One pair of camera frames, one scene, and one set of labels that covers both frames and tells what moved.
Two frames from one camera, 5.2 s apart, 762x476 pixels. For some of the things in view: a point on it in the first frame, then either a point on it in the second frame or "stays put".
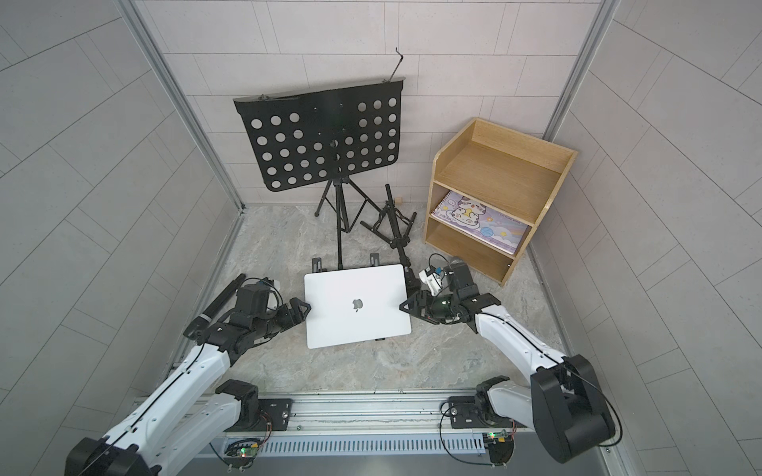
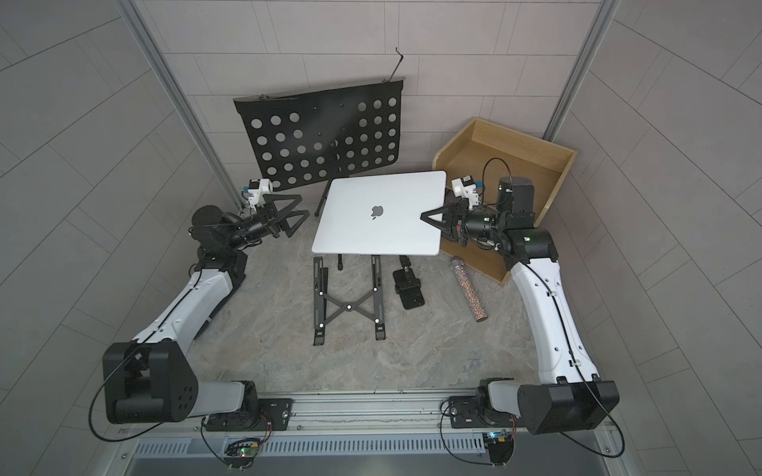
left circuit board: x=241 y=452 stays put
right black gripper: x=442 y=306 → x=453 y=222
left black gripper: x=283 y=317 → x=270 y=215
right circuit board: x=500 y=445 stays put
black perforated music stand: x=314 y=138 stays put
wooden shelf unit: x=489 y=186 stays put
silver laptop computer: x=356 y=304 → x=380 y=213
